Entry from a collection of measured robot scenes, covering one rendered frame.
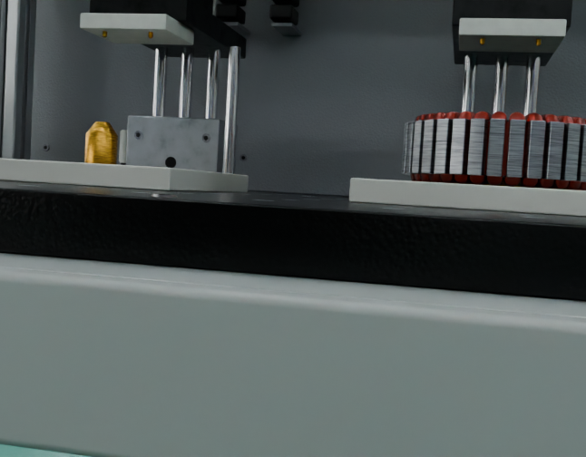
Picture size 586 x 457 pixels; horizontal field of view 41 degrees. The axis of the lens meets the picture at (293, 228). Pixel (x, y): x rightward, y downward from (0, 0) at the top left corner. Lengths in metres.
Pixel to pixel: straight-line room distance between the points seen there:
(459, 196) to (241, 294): 0.19
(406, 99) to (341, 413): 0.53
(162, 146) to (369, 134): 0.19
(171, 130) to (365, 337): 0.44
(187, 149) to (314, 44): 0.18
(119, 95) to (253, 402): 0.60
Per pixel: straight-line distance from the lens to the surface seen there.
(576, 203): 0.39
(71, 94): 0.80
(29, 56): 0.78
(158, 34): 0.54
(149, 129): 0.63
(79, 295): 0.22
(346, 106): 0.72
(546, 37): 0.49
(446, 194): 0.38
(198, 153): 0.61
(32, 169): 0.44
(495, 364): 0.20
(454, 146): 0.41
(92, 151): 0.50
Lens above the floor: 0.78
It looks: 3 degrees down
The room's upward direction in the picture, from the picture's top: 3 degrees clockwise
